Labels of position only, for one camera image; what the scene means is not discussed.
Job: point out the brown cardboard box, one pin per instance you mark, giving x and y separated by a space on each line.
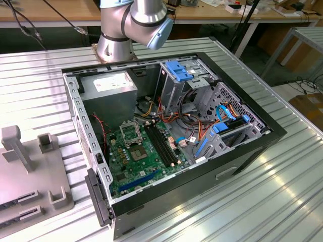
275 43
310 111

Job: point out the grey parts rack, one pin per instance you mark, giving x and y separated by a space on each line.
38 176

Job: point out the CPU socket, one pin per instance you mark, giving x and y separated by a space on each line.
138 153

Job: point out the blue plastic bay rail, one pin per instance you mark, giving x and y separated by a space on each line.
202 147

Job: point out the black RAM slot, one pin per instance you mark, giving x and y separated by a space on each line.
160 145
163 144
156 146
166 144

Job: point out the black square chipset chip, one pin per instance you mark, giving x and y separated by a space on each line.
121 176

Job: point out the hard disk in blue carrier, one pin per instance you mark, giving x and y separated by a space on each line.
222 127

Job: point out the grey metal drive cage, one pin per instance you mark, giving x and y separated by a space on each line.
171 93

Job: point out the black tripod pole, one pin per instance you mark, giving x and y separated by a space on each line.
248 17

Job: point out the black open PC case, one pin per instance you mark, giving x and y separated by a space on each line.
189 194

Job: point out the white flat box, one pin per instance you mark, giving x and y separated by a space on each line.
249 10

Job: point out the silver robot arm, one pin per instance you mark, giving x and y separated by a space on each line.
143 17

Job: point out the grey perforated disk bay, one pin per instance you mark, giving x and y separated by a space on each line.
214 151

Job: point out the blue expansion slot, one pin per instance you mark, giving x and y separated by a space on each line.
138 181

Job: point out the wooden desk white frame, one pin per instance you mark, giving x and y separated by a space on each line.
63 12
214 13

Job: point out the black plastic case bezel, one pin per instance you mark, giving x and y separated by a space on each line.
97 199

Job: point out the blue plastic drive latch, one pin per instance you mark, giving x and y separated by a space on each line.
176 70

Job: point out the green motherboard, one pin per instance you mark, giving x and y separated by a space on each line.
149 166

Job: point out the dark RAM stick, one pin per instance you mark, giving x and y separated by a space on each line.
7 205
8 221

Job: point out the grey metal slat table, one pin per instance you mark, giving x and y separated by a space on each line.
313 35

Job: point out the grey power supply box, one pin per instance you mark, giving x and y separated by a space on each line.
108 108

